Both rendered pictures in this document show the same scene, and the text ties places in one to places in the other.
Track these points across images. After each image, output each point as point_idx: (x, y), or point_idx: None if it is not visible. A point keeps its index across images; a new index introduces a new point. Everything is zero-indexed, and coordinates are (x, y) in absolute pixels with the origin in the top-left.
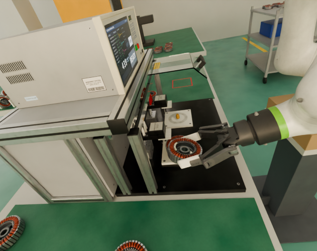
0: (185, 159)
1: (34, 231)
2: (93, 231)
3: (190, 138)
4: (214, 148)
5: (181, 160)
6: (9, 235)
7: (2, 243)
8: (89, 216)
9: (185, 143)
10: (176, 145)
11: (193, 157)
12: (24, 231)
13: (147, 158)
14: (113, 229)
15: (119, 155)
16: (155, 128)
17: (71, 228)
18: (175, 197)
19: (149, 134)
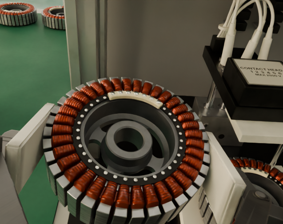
0: (35, 115)
1: (60, 37)
2: (35, 82)
3: (212, 168)
4: None
5: (43, 108)
6: (52, 16)
7: (45, 15)
8: (63, 75)
9: (173, 148)
10: (153, 114)
11: (22, 130)
12: (62, 30)
13: (85, 39)
14: (26, 103)
15: (175, 66)
16: (249, 69)
17: (50, 62)
18: (65, 209)
19: (224, 69)
